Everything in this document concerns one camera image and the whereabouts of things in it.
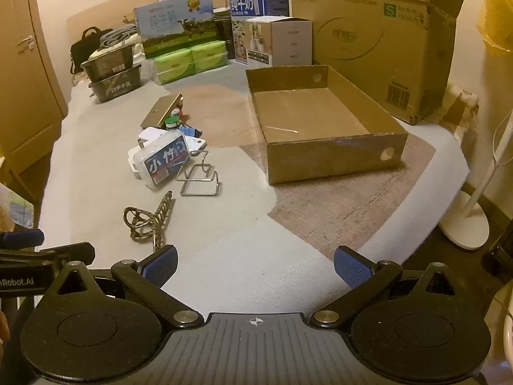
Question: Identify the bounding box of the white floor fan stand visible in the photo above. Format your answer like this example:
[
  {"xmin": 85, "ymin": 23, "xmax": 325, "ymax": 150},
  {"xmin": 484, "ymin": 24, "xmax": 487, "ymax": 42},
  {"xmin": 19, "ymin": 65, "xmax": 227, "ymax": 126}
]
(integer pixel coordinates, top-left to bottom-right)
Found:
[{"xmin": 439, "ymin": 108, "xmax": 513, "ymax": 251}]

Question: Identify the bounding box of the grey white patterned bundle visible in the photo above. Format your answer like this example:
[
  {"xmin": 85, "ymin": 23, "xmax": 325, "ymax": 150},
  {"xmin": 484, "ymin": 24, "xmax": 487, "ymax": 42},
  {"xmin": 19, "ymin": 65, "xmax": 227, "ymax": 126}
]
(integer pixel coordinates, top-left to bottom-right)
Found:
[{"xmin": 98, "ymin": 24, "xmax": 139, "ymax": 49}]

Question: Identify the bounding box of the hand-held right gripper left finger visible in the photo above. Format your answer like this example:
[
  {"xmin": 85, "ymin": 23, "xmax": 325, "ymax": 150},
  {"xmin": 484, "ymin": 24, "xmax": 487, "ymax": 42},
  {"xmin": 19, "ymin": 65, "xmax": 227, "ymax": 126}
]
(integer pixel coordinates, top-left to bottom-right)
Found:
[{"xmin": 54, "ymin": 244, "xmax": 202, "ymax": 329}]

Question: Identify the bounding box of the brass wire whisk tool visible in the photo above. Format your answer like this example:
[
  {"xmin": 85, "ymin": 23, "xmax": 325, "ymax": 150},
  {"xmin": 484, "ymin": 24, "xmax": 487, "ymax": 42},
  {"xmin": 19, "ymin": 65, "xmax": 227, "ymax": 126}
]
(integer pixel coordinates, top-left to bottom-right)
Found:
[{"xmin": 122, "ymin": 191, "xmax": 174, "ymax": 251}]

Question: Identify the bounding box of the brown cardboard piece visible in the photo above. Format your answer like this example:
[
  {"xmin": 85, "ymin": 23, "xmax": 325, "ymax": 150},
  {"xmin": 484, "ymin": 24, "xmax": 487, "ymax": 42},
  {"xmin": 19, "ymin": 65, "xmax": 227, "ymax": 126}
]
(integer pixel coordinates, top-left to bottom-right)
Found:
[{"xmin": 439, "ymin": 88, "xmax": 479, "ymax": 145}]

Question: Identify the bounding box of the white humidifier product box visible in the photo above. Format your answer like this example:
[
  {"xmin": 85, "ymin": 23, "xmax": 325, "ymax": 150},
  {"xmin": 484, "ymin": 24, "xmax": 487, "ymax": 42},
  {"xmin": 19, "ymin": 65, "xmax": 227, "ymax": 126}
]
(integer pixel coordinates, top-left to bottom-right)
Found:
[{"xmin": 245, "ymin": 16, "xmax": 313, "ymax": 68}]

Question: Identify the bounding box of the dark gift box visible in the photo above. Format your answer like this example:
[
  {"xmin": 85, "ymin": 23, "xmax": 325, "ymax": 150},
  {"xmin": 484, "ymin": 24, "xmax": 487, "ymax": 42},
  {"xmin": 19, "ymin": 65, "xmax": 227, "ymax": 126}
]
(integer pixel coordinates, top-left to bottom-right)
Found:
[
  {"xmin": 80, "ymin": 44, "xmax": 135, "ymax": 83},
  {"xmin": 88, "ymin": 64, "xmax": 143, "ymax": 103}
]

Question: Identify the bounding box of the black laptop bag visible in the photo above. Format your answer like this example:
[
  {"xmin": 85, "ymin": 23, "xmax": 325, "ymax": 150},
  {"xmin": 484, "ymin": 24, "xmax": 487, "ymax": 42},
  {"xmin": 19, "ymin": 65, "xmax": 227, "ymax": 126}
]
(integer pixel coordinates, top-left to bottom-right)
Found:
[{"xmin": 70, "ymin": 27, "xmax": 115, "ymax": 75}]

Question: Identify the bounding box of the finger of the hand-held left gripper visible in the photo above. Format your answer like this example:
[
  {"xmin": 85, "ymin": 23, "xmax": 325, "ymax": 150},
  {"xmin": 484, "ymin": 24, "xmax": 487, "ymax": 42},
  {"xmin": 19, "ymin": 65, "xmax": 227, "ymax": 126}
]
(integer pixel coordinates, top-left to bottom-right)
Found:
[
  {"xmin": 0, "ymin": 229, "xmax": 45, "ymax": 249},
  {"xmin": 0, "ymin": 242, "xmax": 96, "ymax": 267}
]

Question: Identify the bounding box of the white three-pin plug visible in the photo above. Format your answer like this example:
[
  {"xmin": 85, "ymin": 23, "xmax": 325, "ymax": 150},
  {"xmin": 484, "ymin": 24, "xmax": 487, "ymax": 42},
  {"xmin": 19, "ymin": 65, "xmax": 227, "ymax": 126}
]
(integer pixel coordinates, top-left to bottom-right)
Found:
[{"xmin": 138, "ymin": 127, "xmax": 169, "ymax": 145}]

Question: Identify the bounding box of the white two-prong plug adapter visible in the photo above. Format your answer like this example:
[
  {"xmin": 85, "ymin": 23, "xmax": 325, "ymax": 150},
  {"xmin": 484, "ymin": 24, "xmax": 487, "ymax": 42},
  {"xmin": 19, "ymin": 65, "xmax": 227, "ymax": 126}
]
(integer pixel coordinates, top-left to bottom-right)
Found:
[{"xmin": 128, "ymin": 144, "xmax": 147, "ymax": 180}]

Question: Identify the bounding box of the blue milk carton box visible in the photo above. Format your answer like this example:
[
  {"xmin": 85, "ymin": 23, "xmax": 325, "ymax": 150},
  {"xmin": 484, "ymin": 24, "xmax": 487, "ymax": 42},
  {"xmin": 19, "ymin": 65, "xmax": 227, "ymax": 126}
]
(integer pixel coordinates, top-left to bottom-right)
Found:
[{"xmin": 228, "ymin": 0, "xmax": 291, "ymax": 65}]

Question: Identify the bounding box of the cow print milk carton box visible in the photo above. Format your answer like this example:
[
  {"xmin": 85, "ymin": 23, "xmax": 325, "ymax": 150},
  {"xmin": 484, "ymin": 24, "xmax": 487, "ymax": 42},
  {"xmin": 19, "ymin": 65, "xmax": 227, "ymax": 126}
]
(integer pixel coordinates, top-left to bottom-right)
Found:
[{"xmin": 133, "ymin": 0, "xmax": 215, "ymax": 60}]

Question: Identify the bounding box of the wooden door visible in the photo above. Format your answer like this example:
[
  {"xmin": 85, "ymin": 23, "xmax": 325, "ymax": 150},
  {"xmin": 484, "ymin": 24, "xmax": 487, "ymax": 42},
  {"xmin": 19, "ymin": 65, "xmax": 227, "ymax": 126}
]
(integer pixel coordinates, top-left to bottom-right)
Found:
[{"xmin": 0, "ymin": 0, "xmax": 69, "ymax": 173}]

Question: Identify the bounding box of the yellow plastic bag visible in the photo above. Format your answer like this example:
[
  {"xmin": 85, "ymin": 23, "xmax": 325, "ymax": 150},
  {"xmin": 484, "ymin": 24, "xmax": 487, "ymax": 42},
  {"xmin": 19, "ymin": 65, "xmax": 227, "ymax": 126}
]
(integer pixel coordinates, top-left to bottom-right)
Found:
[{"xmin": 477, "ymin": 0, "xmax": 513, "ymax": 55}]

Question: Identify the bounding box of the colourful printed cloth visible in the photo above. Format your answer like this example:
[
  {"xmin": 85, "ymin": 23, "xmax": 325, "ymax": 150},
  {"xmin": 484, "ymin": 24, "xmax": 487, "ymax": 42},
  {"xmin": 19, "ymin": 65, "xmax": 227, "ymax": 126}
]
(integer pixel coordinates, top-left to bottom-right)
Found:
[{"xmin": 0, "ymin": 182, "xmax": 35, "ymax": 229}]

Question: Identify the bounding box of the green tissue pack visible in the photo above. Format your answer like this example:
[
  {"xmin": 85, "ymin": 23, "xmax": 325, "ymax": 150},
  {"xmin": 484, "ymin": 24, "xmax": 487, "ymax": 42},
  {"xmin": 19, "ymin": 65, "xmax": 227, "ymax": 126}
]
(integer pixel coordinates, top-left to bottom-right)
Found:
[
  {"xmin": 152, "ymin": 48, "xmax": 197, "ymax": 86},
  {"xmin": 190, "ymin": 40, "xmax": 229, "ymax": 75}
]

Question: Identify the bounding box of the metal wire stand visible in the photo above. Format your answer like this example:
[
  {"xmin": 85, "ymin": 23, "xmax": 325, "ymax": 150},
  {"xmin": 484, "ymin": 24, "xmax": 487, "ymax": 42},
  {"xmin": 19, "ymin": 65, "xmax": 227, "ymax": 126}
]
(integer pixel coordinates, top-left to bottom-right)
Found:
[{"xmin": 175, "ymin": 150, "xmax": 220, "ymax": 197}]

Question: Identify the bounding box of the shallow cardboard box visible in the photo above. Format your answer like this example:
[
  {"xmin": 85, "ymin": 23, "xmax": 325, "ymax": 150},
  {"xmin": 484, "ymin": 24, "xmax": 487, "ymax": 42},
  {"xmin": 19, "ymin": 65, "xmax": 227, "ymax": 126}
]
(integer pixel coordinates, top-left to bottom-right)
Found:
[{"xmin": 245, "ymin": 64, "xmax": 409, "ymax": 185}]

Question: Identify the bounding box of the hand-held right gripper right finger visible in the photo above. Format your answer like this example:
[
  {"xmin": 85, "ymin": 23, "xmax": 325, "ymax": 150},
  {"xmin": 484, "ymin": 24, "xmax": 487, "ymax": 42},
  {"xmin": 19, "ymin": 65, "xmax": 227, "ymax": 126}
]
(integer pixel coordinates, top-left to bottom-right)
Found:
[{"xmin": 309, "ymin": 245, "xmax": 457, "ymax": 329}]

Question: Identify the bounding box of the clear plastic box blue label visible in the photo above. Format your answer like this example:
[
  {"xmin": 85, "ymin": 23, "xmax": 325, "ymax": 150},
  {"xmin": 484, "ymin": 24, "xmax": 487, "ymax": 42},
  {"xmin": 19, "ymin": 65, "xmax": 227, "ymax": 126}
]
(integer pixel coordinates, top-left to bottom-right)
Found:
[{"xmin": 138, "ymin": 134, "xmax": 191, "ymax": 187}]

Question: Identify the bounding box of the dark green box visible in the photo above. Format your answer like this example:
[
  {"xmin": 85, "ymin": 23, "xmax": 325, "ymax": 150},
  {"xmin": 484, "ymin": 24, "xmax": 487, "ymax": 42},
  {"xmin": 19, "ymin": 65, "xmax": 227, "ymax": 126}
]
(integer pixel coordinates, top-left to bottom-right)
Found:
[{"xmin": 214, "ymin": 8, "xmax": 235, "ymax": 53}]

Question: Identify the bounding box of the gold switch plate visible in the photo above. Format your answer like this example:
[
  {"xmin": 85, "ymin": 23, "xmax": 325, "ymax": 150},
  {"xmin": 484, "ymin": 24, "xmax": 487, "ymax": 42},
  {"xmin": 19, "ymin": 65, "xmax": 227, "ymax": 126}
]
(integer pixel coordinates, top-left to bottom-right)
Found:
[{"xmin": 140, "ymin": 93, "xmax": 183, "ymax": 129}]

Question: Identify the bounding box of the large brown cardboard box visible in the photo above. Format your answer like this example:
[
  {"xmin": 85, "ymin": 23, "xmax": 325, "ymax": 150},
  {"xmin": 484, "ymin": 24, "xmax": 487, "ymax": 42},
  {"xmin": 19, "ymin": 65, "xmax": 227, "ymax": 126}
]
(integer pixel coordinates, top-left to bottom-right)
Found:
[{"xmin": 290, "ymin": 0, "xmax": 469, "ymax": 126}]

